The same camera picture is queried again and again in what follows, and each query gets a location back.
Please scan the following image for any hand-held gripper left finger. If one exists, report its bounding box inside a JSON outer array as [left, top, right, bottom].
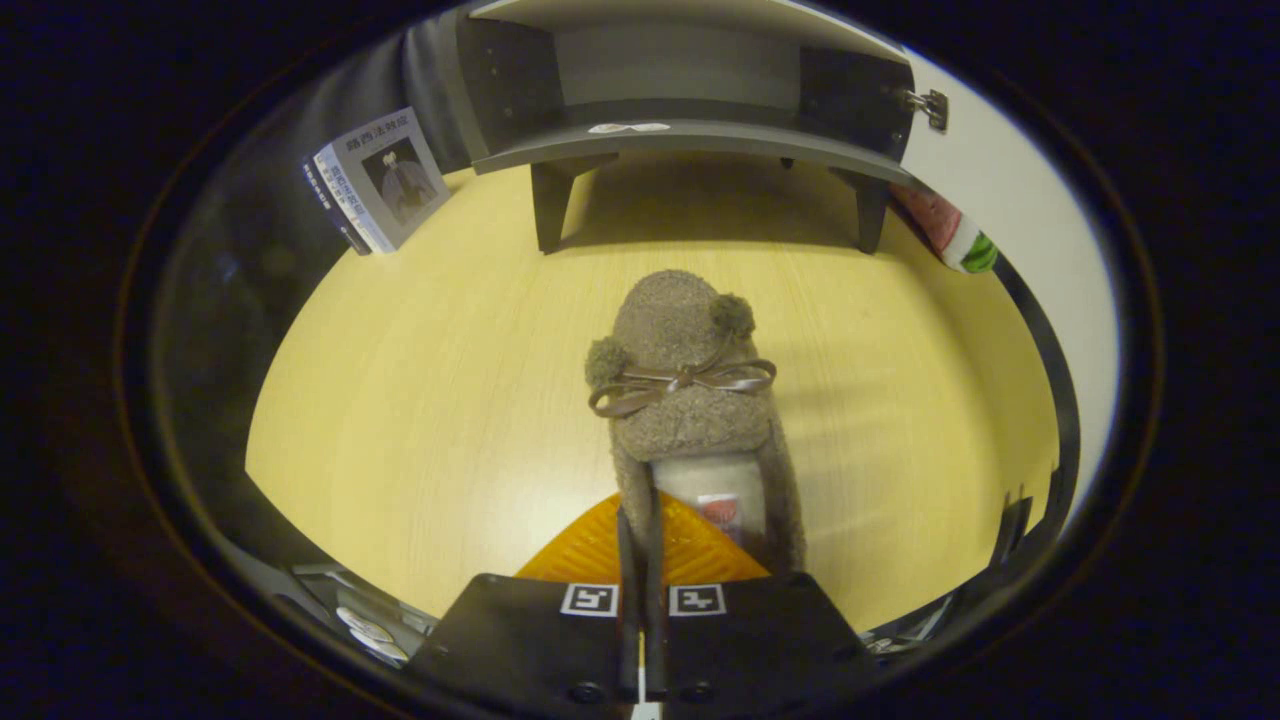
[[405, 492, 643, 706]]

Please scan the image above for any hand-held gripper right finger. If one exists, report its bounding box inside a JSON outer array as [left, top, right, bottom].
[[643, 485, 876, 711]]

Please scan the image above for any brown fuzzy shoe with bow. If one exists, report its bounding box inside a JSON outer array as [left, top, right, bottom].
[[585, 268, 807, 576]]

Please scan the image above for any grey shoe cabinet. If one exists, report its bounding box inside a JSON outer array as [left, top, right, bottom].
[[455, 0, 921, 256]]

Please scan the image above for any metal door hinge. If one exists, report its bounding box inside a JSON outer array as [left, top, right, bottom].
[[895, 88, 949, 133]]

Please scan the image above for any grey object with white discs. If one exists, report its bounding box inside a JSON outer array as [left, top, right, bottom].
[[290, 563, 441, 669]]

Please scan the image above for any watermelon slice toy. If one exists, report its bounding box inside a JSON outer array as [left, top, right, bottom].
[[890, 185, 1001, 276]]

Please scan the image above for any blue spine book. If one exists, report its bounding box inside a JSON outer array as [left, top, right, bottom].
[[302, 150, 373, 257]]

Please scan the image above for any grey cover book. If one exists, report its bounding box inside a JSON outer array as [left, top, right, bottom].
[[330, 108, 453, 253]]

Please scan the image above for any black backdrop cloth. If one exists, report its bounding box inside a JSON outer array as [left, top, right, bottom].
[[160, 10, 476, 421]]

